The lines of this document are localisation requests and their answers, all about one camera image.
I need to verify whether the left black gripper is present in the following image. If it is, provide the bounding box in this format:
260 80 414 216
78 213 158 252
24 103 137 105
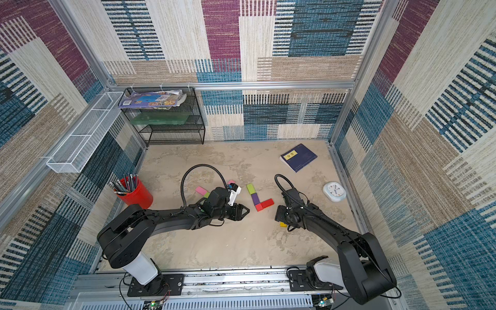
212 204 253 223

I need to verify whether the purple block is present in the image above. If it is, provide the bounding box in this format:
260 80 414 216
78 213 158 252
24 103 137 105
251 193 260 205

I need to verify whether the red long block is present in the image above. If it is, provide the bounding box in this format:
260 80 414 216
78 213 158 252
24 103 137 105
261 199 275 209

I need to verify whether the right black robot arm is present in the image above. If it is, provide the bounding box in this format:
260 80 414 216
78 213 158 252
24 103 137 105
275 204 397 305

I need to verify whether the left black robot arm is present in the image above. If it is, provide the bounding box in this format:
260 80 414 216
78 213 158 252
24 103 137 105
97 199 250 286

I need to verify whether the white round clock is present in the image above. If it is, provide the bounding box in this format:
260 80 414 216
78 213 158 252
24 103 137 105
323 182 347 202

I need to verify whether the dark blue notebook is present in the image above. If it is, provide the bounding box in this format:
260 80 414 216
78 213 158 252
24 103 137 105
280 143 317 173

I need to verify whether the red pen cup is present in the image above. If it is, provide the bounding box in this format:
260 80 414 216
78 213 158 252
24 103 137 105
115 174 154 209

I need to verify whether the green tray in rack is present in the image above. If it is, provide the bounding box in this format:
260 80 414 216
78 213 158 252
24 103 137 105
130 112 191 125

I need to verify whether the colourful magazine on rack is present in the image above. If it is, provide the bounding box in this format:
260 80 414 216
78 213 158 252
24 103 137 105
118 90 187 110

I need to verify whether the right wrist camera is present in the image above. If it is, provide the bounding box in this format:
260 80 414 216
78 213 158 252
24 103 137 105
283 188 305 208

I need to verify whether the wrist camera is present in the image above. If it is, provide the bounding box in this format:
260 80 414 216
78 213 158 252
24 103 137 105
207 183 242 208
283 188 305 208

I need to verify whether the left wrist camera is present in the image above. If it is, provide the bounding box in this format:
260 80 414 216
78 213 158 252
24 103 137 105
207 183 242 208

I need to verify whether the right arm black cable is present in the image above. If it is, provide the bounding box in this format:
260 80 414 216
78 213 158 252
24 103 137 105
274 174 311 212

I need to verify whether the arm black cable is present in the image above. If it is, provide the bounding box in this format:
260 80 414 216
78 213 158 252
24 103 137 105
274 174 311 212
180 163 228 208

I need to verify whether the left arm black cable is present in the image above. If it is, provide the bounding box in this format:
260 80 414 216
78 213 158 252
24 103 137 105
180 163 228 208

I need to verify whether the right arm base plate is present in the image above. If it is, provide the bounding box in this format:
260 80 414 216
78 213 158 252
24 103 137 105
285 267 344 292

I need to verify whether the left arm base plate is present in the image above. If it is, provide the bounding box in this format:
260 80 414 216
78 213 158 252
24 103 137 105
127 274 185 297

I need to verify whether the black wire shelf rack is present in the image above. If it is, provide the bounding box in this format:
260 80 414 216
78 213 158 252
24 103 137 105
118 87 206 147

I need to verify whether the white wire wall basket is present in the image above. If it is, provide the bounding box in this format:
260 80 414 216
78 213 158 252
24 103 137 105
46 92 123 173

